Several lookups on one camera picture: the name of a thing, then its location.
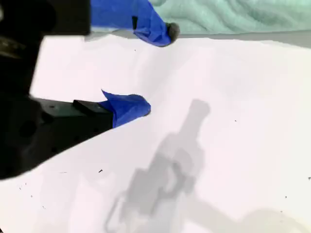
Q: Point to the pale green T-shirt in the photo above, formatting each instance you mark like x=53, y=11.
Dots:
x=230, y=17

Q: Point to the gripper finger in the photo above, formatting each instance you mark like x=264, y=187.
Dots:
x=126, y=17
x=126, y=109

